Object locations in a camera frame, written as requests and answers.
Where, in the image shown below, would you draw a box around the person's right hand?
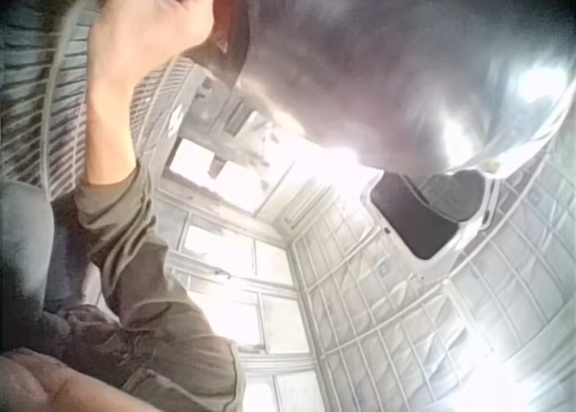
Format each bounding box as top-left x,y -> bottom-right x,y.
85,0 -> 215,99

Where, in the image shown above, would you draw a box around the dark shiny plastic sheet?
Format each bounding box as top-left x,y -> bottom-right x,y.
182,0 -> 576,184

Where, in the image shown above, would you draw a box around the white slatted plastic basket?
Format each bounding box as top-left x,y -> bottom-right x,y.
0,0 -> 202,202

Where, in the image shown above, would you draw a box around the person's legs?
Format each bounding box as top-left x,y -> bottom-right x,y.
0,177 -> 107,323

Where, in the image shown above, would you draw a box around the white grid plastic crate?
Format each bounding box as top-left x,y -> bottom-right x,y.
164,135 -> 576,412

